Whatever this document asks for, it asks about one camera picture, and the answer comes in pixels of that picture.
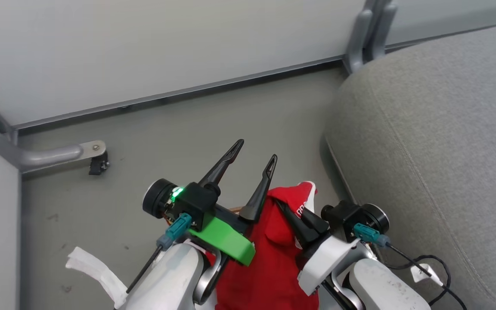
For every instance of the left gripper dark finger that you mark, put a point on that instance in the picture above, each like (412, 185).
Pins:
(224, 167)
(260, 193)

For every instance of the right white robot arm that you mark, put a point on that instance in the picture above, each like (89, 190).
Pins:
(381, 288)

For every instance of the red garment with white trim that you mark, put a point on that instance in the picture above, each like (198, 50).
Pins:
(269, 267)

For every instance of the black caster foot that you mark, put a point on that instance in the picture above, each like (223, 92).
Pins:
(98, 164)

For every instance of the white fabric strip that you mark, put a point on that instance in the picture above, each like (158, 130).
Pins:
(97, 269)

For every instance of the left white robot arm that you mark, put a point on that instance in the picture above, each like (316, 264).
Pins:
(166, 280)

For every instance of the grey metal partition foot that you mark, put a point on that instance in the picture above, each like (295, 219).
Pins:
(45, 156)

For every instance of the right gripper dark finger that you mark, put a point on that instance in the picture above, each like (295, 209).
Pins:
(317, 224)
(302, 232)

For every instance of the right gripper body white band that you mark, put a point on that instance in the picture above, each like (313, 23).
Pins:
(325, 260)

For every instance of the grey fabric sofa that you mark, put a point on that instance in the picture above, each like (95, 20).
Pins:
(437, 150)

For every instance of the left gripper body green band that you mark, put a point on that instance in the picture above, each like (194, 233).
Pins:
(224, 239)

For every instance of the small white tag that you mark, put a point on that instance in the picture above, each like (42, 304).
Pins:
(424, 273)

